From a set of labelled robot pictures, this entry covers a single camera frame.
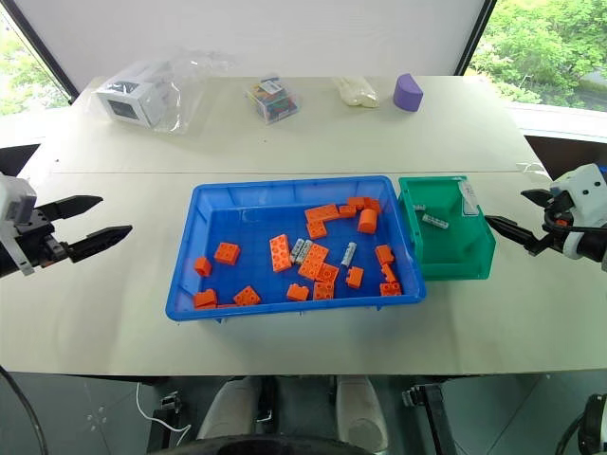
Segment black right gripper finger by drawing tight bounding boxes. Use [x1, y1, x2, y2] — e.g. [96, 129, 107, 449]
[520, 188, 555, 207]
[484, 215, 543, 258]

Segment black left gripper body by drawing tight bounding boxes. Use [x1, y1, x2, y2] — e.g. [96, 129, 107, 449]
[13, 204, 73, 269]

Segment white backdrop board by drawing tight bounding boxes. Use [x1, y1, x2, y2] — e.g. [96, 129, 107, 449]
[8, 0, 498, 96]

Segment black rounded device with cable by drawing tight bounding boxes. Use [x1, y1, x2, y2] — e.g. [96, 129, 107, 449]
[551, 391, 607, 455]

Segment white cardboard product box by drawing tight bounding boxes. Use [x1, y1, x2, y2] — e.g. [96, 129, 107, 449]
[95, 61, 175, 129]

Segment black metal stand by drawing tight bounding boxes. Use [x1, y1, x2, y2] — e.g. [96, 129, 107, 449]
[401, 383, 460, 455]

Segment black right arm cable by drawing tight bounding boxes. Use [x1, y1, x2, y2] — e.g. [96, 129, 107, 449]
[542, 208, 599, 238]

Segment black cable under table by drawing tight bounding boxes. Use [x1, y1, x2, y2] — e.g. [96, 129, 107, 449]
[0, 365, 49, 455]

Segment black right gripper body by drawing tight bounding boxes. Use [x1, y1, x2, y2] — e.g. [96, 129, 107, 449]
[538, 188, 577, 253]

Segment clear box of colourful pieces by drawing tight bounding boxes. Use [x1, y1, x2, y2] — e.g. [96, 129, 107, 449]
[245, 72, 303, 126]

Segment thin white cord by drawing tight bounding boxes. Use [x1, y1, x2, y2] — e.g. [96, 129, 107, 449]
[515, 161, 547, 180]

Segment green plastic bin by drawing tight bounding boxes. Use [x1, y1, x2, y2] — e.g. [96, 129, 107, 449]
[396, 174, 498, 282]

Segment white rounded robot leg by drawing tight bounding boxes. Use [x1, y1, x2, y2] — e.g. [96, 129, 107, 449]
[195, 377, 263, 441]
[335, 373, 390, 452]

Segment blue plastic tray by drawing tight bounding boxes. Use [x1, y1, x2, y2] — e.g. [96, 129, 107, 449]
[164, 174, 429, 324]

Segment purple half-cylinder foam block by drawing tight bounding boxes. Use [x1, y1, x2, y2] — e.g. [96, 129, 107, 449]
[392, 72, 425, 115]

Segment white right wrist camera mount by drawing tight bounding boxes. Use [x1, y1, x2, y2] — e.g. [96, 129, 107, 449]
[551, 162, 607, 261]

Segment white cable under table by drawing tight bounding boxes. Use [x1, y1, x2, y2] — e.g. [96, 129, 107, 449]
[136, 380, 192, 436]

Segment cream white plastic bag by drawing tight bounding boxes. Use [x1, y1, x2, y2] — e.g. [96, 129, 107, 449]
[333, 75, 382, 110]

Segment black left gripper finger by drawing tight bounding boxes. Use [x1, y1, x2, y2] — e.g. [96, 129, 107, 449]
[36, 194, 104, 225]
[65, 225, 134, 265]

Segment white box in plastic bag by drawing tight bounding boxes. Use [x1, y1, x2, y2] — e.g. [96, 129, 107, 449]
[93, 45, 236, 137]

